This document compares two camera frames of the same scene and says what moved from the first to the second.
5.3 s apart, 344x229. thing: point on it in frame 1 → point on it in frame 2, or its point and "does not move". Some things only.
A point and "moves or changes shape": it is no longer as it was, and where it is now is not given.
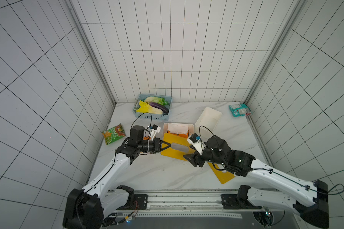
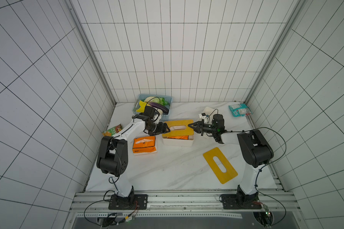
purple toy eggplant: x=164 y=109 does not move
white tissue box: x=190 y=128 moves or changes shape
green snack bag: x=113 y=134 does not move
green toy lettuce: x=156 y=99 does not move
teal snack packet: x=240 y=109 does not move
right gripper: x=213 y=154 → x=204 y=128
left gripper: x=157 y=142 → x=161 y=130
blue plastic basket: x=153 y=106 does not move
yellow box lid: x=174 y=153 → x=189 y=130
